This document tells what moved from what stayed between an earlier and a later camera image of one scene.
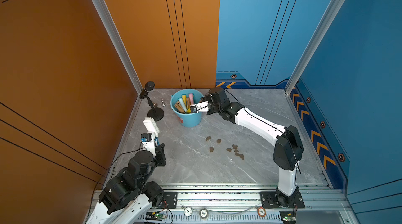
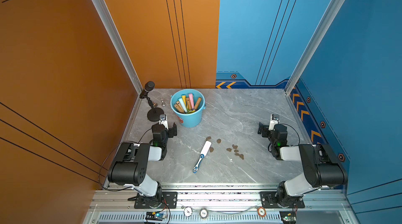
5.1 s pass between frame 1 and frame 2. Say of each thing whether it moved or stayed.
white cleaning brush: moved
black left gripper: moved
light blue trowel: stayed
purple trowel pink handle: stayed
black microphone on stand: stayed
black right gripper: moved
